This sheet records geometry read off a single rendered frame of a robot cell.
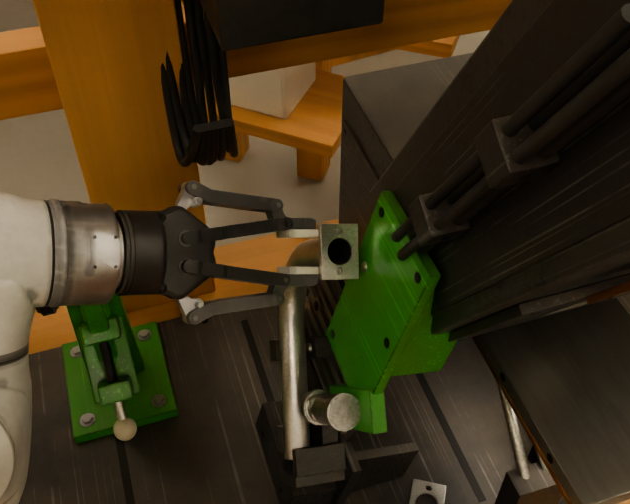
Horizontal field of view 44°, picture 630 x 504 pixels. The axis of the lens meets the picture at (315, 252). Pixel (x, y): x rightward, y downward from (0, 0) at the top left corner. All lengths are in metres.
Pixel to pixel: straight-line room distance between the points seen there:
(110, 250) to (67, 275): 0.04
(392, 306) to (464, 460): 0.33
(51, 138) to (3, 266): 2.37
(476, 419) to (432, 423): 0.06
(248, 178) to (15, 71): 1.75
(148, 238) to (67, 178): 2.14
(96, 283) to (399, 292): 0.27
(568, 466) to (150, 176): 0.59
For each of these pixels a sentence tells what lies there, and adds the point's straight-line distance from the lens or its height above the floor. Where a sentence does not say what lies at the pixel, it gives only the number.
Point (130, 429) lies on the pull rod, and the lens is 0.98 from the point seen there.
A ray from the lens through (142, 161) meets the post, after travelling 0.99.
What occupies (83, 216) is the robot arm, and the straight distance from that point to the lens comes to 0.67.
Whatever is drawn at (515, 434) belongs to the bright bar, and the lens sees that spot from 0.87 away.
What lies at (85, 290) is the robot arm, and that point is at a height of 1.29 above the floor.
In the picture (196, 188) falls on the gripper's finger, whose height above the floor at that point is 1.30.
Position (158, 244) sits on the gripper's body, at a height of 1.29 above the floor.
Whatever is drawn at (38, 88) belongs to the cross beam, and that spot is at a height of 1.22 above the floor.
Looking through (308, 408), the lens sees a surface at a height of 1.05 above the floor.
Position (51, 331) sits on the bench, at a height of 0.88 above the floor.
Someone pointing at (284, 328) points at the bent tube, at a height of 1.07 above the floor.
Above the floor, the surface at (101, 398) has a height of 0.99.
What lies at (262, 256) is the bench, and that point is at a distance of 1.22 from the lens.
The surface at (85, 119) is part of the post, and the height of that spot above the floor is 1.23.
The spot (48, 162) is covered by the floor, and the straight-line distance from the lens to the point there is 2.89.
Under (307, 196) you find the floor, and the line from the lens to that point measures 2.61.
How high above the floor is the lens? 1.78
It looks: 47 degrees down
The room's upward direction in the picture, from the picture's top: straight up
